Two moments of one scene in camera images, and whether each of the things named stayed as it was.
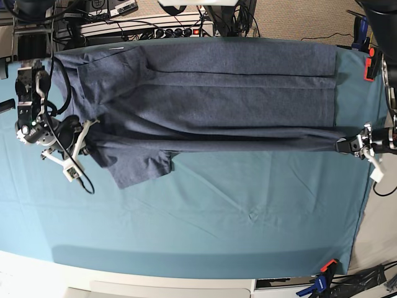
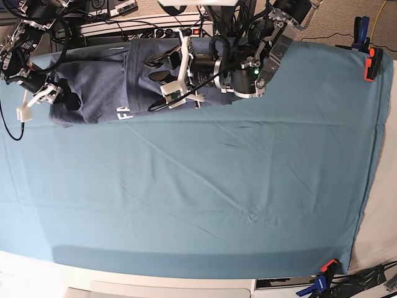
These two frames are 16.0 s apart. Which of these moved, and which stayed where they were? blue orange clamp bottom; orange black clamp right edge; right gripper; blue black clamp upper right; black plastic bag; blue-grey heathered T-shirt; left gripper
Moved: left gripper; blue-grey heathered T-shirt; right gripper
Stayed: orange black clamp right edge; blue orange clamp bottom; blue black clamp upper right; black plastic bag
